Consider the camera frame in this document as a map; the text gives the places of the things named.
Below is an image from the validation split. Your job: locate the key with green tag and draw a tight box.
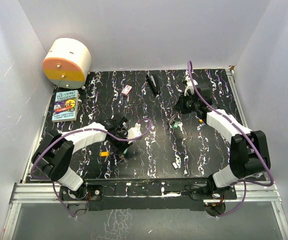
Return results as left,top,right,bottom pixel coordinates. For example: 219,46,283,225
169,120,180,130

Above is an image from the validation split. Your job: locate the black stapler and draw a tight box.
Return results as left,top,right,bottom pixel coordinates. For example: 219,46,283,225
146,74,161,96

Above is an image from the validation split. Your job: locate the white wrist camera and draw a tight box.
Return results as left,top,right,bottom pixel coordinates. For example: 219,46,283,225
183,78,198,96
127,123,142,141

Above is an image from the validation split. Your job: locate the small red white box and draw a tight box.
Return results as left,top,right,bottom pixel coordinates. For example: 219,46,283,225
121,85,133,96

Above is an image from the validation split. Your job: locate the key with yellow tag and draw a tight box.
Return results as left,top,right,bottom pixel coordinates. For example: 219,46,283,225
99,151,110,162

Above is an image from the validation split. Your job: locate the small black white clip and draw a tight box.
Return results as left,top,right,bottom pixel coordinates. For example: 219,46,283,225
171,161,179,170

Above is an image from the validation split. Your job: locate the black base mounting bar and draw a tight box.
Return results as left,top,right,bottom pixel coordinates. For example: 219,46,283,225
59,177,237,212

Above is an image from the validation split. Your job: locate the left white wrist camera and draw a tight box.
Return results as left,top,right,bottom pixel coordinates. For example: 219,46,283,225
127,123,142,141

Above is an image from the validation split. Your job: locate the blue children's paperback book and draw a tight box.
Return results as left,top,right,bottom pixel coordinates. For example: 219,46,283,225
52,90,79,123

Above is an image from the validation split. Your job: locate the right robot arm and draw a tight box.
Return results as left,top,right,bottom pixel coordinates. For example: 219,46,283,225
173,84,271,199

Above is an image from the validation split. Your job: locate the large metal keyring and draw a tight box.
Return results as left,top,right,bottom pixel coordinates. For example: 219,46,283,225
168,113,180,124

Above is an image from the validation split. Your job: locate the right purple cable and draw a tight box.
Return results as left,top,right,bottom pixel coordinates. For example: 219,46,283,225
187,59,277,218

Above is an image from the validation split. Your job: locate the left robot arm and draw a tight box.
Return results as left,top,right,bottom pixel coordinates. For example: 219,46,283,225
31,117,142,200

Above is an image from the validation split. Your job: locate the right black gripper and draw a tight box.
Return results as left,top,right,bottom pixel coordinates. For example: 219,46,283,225
174,91,200,114

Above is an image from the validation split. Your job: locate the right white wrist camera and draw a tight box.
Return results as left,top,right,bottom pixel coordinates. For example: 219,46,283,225
183,78,198,96

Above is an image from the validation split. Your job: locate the round pastel drawer box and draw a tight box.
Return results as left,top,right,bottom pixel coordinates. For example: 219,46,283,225
42,37,92,90

